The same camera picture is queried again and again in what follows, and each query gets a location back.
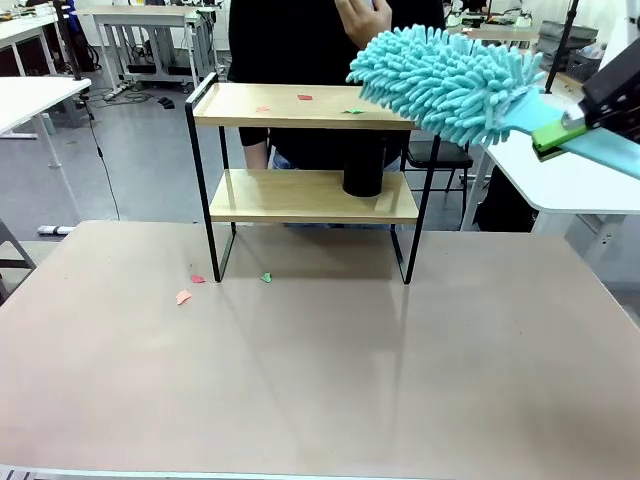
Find white background workbench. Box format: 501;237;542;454
0;9;71;77

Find black cylinder container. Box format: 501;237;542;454
342;129;385;198

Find stacked grey crates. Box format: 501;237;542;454
537;19;600;74

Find black bag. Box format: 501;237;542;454
472;164;540;233

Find person's left hand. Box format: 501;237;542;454
335;0;394;50

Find grey-legged background desk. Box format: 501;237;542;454
87;4;221;92

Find white large table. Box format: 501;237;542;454
481;89;640;281

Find black stand pole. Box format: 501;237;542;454
55;0;84;82
542;0;581;95

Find person's right forearm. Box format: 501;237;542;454
239;127;269;171

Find teal microfibre duster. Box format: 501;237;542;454
345;24;640;180

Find black floor cable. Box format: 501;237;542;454
74;97;122;222

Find white side table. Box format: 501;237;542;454
0;75;94;221

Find black chair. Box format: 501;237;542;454
406;138;475;222

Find person in black shirt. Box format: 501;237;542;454
227;0;446;231

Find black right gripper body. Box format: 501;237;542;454
582;47;640;142

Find wooden two-tier shelf black frame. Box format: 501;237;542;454
184;72;444;285

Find cluttered background desk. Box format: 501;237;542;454
447;9;542;51

